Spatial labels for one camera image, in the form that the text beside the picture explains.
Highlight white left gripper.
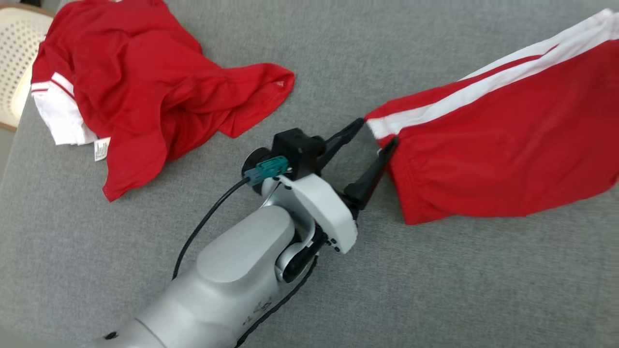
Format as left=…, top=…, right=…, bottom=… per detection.
left=278, top=117, right=400, bottom=255

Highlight red shorts with white stripe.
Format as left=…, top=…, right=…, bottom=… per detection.
left=365, top=8, right=619, bottom=226

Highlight red and white jersey shirt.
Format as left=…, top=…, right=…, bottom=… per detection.
left=30, top=0, right=296, bottom=203

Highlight beige perforated chair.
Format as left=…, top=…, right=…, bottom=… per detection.
left=0, top=5, right=55, bottom=132

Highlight teal left cable connector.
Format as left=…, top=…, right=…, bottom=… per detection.
left=243, top=156, right=291, bottom=187

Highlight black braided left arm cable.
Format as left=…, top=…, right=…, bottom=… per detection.
left=236, top=255, right=320, bottom=348

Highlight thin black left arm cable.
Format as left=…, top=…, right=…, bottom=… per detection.
left=172, top=178, right=252, bottom=281

